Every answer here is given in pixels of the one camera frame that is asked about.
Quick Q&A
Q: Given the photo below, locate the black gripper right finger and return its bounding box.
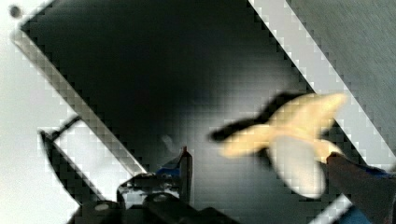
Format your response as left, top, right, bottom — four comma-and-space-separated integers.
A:
326, 152, 396, 224

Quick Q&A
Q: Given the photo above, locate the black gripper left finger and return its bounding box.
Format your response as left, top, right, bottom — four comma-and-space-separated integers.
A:
67, 147, 239, 224

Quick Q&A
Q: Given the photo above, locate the toaster oven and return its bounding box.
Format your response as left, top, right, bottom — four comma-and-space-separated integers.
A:
10, 0, 396, 224

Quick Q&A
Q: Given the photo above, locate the peeled toy banana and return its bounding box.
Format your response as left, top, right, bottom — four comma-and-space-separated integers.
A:
220, 93, 347, 199

